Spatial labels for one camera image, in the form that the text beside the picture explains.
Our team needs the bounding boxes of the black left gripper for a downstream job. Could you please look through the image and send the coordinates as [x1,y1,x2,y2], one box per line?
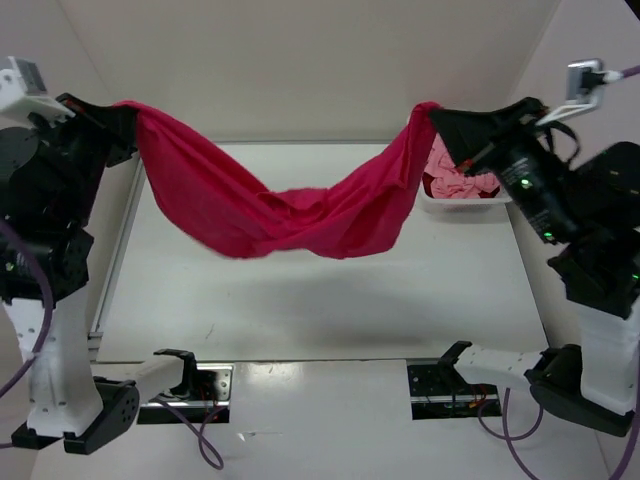
[41,88,144,220]

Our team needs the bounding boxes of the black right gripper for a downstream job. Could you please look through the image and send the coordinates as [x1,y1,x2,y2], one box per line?
[419,89,568,236]

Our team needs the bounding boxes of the magenta t-shirt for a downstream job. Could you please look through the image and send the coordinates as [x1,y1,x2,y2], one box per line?
[115,100,440,259]

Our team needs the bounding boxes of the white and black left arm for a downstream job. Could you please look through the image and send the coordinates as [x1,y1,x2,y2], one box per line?
[1,94,200,455]

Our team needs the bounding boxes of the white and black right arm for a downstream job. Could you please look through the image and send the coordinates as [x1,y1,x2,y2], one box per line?
[430,98,639,437]

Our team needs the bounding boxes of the light pink t-shirt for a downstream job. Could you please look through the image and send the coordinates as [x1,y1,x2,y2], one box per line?
[423,135,480,199]

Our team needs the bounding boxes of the white plastic basket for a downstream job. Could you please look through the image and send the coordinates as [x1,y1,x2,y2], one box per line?
[417,173,511,215]

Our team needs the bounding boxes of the dark red t-shirt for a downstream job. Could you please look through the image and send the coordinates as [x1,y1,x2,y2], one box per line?
[423,171,500,198]

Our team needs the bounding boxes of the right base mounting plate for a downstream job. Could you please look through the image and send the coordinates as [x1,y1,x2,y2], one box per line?
[406,362,502,421]

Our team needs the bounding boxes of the base mounting plate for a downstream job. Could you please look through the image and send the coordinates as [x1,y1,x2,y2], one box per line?
[136,363,234,425]
[406,362,502,421]

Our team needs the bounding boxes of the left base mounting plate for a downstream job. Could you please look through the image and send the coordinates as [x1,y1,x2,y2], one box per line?
[136,363,234,425]

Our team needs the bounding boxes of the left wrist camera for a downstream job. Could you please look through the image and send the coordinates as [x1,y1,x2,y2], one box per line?
[1,56,74,124]

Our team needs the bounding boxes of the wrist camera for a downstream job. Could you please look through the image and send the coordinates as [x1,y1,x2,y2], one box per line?
[1,56,74,124]
[536,59,639,127]

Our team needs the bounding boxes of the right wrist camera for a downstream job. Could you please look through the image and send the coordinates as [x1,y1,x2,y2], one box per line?
[536,59,639,127]

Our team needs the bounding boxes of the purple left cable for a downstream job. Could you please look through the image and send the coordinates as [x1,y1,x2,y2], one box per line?
[0,217,225,471]

